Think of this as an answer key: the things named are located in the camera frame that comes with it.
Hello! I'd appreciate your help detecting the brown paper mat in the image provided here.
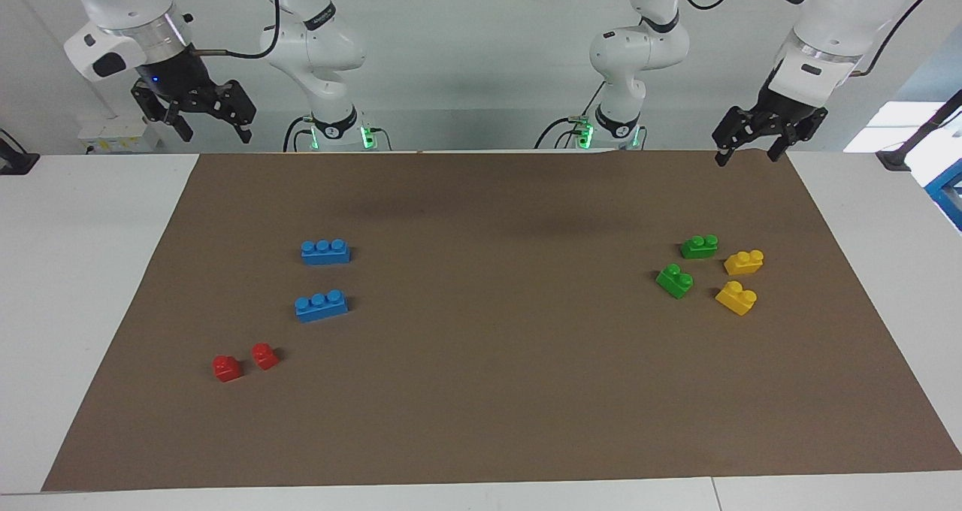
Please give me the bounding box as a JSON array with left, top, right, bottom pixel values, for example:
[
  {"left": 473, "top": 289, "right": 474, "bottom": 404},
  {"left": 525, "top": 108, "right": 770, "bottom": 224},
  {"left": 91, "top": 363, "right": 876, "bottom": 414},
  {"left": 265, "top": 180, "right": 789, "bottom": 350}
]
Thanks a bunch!
[{"left": 41, "top": 149, "right": 962, "bottom": 492}]

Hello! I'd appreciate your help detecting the white power socket box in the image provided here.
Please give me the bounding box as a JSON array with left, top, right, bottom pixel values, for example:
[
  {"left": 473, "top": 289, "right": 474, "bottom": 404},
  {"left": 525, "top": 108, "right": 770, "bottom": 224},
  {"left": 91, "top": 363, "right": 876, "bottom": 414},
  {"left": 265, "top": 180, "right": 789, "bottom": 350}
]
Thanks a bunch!
[{"left": 77, "top": 116, "right": 162, "bottom": 154}]

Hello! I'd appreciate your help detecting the blue three-stud brick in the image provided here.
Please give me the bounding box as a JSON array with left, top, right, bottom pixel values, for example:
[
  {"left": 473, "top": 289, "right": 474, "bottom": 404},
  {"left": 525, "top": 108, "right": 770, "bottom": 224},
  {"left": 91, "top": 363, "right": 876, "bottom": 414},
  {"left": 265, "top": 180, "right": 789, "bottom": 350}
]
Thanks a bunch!
[
  {"left": 294, "top": 289, "right": 349, "bottom": 323},
  {"left": 301, "top": 238, "right": 352, "bottom": 266}
]

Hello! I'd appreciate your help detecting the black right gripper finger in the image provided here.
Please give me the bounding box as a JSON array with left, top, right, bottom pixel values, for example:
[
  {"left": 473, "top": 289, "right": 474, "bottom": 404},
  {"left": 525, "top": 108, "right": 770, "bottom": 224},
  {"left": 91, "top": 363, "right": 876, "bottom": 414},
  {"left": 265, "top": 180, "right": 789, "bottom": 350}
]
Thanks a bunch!
[
  {"left": 218, "top": 80, "right": 258, "bottom": 146},
  {"left": 131, "top": 80, "right": 194, "bottom": 143}
]

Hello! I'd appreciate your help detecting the black base cable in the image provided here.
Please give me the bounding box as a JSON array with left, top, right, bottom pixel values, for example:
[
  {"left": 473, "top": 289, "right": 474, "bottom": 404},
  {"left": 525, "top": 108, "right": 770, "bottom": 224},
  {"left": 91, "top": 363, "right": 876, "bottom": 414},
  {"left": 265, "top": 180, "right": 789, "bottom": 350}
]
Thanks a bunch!
[
  {"left": 283, "top": 115, "right": 313, "bottom": 153},
  {"left": 534, "top": 83, "right": 607, "bottom": 150}
]

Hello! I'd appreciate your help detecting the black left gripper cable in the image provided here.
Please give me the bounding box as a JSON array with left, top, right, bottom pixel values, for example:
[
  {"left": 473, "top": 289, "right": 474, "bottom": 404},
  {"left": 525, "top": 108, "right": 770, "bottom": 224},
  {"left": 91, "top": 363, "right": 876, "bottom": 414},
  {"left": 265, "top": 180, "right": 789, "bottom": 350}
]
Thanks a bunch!
[{"left": 676, "top": 0, "right": 940, "bottom": 76}]

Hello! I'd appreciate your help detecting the blue metal frame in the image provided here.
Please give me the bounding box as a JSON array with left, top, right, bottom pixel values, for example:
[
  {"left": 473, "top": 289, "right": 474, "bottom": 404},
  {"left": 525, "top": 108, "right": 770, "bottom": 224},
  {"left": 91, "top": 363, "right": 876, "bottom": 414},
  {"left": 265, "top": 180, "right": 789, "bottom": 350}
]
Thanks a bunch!
[{"left": 924, "top": 158, "right": 962, "bottom": 232}]

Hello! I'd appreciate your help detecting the black table clamp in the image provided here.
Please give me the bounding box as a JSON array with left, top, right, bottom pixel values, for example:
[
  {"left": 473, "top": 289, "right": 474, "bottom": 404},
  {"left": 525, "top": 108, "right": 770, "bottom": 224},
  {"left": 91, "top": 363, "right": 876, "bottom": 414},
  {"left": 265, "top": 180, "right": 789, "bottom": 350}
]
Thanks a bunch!
[{"left": 0, "top": 128, "right": 41, "bottom": 176}]

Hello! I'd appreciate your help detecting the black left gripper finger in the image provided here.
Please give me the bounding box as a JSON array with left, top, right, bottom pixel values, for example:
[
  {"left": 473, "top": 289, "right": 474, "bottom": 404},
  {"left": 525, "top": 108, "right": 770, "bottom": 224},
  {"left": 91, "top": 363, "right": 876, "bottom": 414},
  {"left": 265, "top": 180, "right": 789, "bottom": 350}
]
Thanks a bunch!
[
  {"left": 767, "top": 107, "right": 830, "bottom": 163},
  {"left": 712, "top": 104, "right": 761, "bottom": 168}
]

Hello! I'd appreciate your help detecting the green two-stud brick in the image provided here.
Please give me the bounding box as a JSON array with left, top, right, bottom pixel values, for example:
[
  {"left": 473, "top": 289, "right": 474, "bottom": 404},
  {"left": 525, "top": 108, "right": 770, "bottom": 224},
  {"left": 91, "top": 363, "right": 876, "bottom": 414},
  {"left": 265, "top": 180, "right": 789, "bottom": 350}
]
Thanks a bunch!
[
  {"left": 680, "top": 234, "right": 719, "bottom": 260},
  {"left": 656, "top": 263, "right": 694, "bottom": 300}
]

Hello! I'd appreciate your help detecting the yellow two-stud brick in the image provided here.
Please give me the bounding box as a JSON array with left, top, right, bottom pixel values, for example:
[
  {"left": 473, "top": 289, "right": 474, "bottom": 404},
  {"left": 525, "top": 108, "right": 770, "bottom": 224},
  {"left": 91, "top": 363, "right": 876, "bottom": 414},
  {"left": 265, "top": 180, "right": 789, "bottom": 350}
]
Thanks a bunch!
[
  {"left": 724, "top": 249, "right": 765, "bottom": 276},
  {"left": 715, "top": 280, "right": 758, "bottom": 316}
]

